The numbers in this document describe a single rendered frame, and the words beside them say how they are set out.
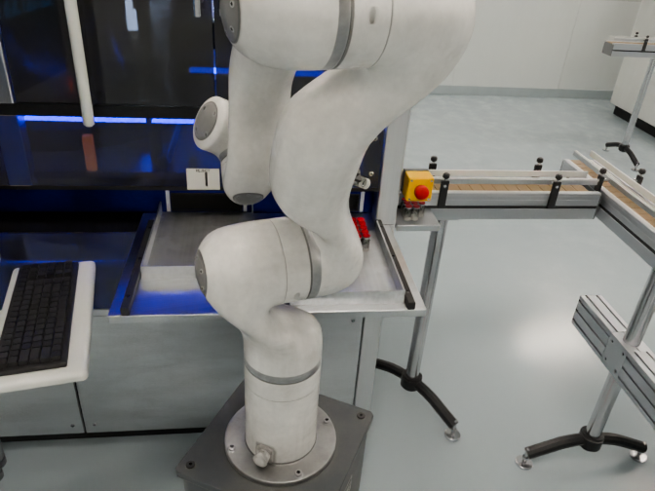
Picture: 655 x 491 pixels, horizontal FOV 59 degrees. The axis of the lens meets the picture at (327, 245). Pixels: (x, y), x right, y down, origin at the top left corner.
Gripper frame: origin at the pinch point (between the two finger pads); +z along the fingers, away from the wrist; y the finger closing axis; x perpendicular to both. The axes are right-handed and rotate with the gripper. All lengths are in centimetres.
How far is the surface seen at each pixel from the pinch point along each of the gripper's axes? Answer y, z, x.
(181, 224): 60, 4, -26
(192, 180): 48, 1, -32
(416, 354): 63, 101, 5
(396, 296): 16.2, 28.2, 13.8
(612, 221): -16, 108, -8
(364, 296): 20.5, 22.3, 12.5
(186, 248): 55, 1, -14
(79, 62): 36, -34, -44
